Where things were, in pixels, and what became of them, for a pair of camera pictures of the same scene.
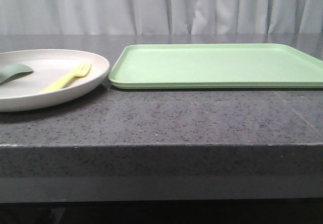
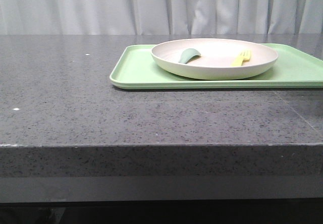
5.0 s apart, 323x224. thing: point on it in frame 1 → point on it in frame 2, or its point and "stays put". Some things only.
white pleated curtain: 160,8 stays put
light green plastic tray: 216,66 stays put
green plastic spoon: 12,71 → 187,55
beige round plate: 50,66 → 216,57
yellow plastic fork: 83,70 → 245,55
